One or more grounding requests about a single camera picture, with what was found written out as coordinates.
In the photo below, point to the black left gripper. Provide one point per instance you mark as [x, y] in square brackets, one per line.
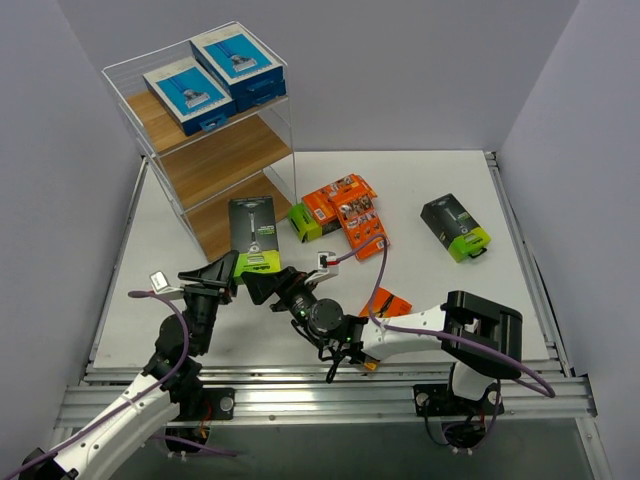
[201, 288]

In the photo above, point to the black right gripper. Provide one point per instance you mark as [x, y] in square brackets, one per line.
[285, 289]

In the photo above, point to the green black Gillette Labs box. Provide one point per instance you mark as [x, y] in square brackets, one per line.
[253, 234]
[309, 224]
[455, 228]

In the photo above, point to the orange Gillette cartridge box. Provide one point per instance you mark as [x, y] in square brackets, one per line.
[321, 203]

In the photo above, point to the orange Gillette Fusion5 box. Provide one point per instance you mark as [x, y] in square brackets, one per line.
[385, 305]
[361, 223]

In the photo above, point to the blue Harry's razor box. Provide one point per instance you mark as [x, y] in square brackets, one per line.
[260, 94]
[192, 97]

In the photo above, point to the blue white Harry's box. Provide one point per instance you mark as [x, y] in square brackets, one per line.
[234, 56]

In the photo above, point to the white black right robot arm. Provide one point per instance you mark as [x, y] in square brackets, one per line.
[483, 337]

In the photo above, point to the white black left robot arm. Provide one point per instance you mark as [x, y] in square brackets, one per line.
[167, 386]

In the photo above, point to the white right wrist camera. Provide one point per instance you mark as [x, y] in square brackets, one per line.
[327, 268]

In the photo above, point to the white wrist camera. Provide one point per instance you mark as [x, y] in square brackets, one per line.
[162, 287]
[327, 268]

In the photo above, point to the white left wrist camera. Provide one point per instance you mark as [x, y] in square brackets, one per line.
[162, 287]

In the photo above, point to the white wire wooden shelf rack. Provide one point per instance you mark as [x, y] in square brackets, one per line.
[251, 155]

